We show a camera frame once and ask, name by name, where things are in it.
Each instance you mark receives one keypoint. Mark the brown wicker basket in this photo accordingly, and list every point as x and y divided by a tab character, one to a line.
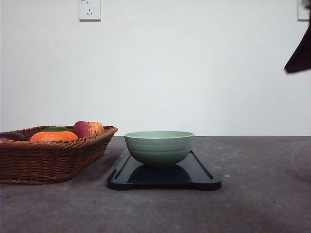
51	154

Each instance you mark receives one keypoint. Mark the red yellow apple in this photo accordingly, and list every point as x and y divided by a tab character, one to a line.
87	128

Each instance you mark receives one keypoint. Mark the light green bowl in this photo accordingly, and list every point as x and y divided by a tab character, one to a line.
159	148

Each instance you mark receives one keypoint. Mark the dark green fruit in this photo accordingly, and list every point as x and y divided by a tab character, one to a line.
56	129

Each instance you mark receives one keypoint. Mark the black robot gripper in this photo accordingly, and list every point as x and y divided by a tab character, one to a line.
302	58

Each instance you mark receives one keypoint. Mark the dark teal rectangular tray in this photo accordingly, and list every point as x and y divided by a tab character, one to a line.
191	173

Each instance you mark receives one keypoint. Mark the white wall socket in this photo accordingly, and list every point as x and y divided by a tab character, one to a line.
89	10

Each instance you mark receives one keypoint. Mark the orange tangerine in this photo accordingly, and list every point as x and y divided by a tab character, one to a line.
54	136

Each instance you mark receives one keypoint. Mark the dark purple eggplant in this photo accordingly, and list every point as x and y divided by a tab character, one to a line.
12	136

